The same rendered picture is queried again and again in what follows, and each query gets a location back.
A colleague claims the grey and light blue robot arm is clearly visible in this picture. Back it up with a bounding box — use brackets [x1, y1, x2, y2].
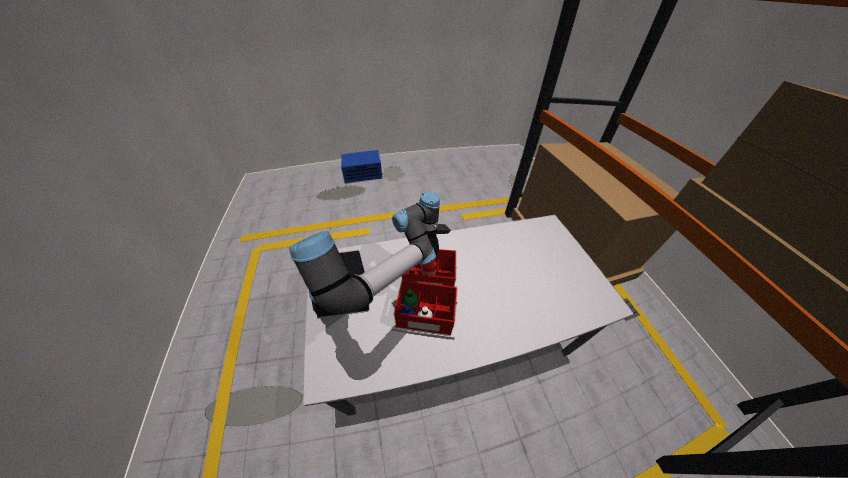
[289, 192, 451, 313]

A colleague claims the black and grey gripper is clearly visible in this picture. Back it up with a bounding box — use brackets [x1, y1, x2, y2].
[426, 228, 439, 254]

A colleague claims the red crate with dividers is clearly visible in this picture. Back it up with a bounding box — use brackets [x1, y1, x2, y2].
[402, 249, 456, 287]
[394, 281, 457, 335]

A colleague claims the green bottle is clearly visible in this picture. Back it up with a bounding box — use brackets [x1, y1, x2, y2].
[403, 289, 418, 307]

